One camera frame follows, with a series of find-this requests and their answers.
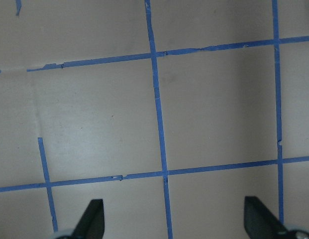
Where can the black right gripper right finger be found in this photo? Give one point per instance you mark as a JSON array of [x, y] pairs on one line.
[[259, 221]]

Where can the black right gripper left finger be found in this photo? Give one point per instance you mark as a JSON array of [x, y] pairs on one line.
[[92, 223]]

